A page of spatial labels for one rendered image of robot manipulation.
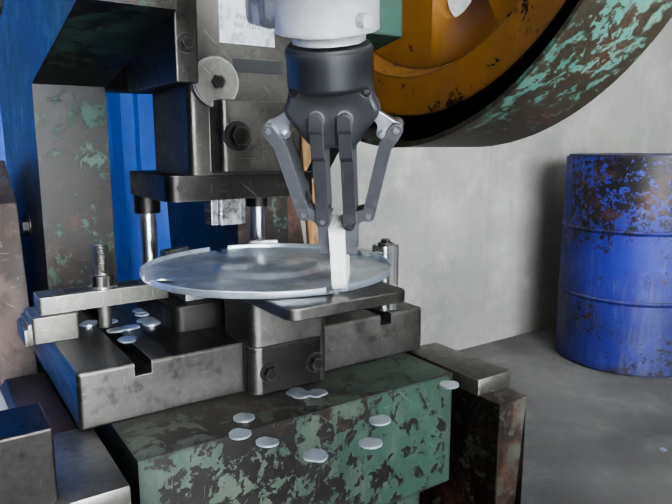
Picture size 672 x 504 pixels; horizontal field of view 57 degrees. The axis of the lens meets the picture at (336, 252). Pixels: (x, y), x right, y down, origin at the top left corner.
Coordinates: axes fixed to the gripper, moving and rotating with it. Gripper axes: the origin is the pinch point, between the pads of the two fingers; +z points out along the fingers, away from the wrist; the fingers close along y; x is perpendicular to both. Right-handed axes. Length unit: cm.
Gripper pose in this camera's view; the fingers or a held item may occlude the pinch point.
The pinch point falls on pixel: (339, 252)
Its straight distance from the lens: 61.8
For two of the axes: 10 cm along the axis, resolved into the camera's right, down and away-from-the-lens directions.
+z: 0.5, 8.8, 4.8
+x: 1.5, -4.8, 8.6
